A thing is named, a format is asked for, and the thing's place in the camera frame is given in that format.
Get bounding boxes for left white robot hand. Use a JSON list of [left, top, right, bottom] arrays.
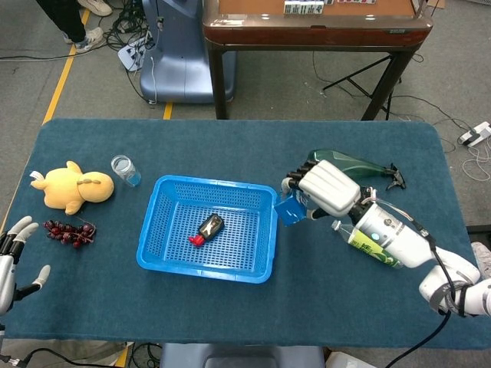
[[0, 215, 51, 316]]

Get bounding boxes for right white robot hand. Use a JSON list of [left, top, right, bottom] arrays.
[[281, 159, 362, 222]]

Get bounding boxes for blue cookie box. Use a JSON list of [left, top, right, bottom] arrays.
[[274, 191, 311, 228]]

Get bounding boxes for blue plastic mesh basket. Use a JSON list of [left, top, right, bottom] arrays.
[[136, 175, 278, 285]]

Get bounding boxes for green spray bottle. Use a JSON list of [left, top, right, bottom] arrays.
[[306, 149, 407, 192]]

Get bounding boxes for clear plastic bottle green label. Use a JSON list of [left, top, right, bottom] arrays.
[[331, 220, 404, 270]]

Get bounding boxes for dark red grape bunch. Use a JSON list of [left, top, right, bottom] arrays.
[[43, 218, 97, 250]]

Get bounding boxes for yellow plush duck toy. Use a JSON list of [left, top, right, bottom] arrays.
[[29, 160, 115, 215]]

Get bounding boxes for teal felt table cloth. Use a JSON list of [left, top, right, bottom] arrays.
[[0, 117, 491, 350]]

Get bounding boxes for clear glass jar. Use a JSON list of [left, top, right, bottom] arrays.
[[110, 154, 142, 189]]

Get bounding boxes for brown mahjong table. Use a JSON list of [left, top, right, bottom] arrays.
[[202, 0, 434, 122]]

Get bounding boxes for white power strip grey adapter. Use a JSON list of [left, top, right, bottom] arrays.
[[458, 121, 491, 148]]

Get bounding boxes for white plastic box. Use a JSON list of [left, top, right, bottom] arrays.
[[325, 350, 369, 368]]

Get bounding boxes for mahjong tile row green faces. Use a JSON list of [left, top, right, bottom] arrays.
[[283, 0, 325, 15]]

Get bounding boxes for blue grey machine base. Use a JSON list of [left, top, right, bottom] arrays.
[[139, 0, 238, 105]]

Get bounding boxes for grey blue robot torso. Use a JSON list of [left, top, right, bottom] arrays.
[[159, 343, 327, 368]]

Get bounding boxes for white power strip with plugs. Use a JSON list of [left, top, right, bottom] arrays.
[[117, 36, 154, 73]]

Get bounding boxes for person with white sneakers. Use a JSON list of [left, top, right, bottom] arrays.
[[36, 0, 114, 54]]

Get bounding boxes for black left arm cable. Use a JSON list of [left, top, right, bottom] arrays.
[[0, 346, 127, 368]]

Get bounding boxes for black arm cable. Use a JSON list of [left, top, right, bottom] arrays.
[[0, 346, 127, 368], [374, 199, 458, 368]]

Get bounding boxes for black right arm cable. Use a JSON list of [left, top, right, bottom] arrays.
[[374, 199, 458, 368]]

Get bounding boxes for tangled black floor cables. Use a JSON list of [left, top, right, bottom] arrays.
[[103, 0, 157, 53]]

